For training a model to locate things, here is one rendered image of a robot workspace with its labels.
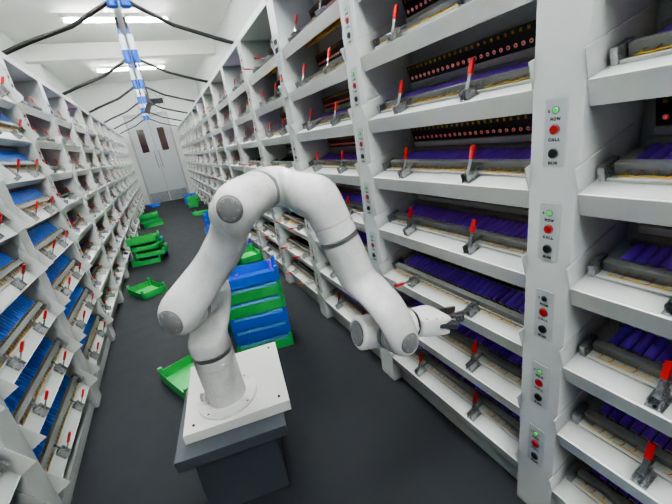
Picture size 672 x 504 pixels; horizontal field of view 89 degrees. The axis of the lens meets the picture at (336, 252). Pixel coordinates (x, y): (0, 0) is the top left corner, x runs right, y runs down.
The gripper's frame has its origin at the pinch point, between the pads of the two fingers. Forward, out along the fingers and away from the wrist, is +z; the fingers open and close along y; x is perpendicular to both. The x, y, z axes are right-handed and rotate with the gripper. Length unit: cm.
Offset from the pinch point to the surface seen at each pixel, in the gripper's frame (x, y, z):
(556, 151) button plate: 43.5, 23.4, -4.9
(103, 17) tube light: 211, -512, -120
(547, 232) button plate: 27.8, 22.8, -1.7
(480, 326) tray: -2.5, 5.0, 5.6
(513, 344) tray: -2.8, 15.2, 5.8
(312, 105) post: 70, -113, 2
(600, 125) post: 48, 27, 0
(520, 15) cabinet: 77, 0, 9
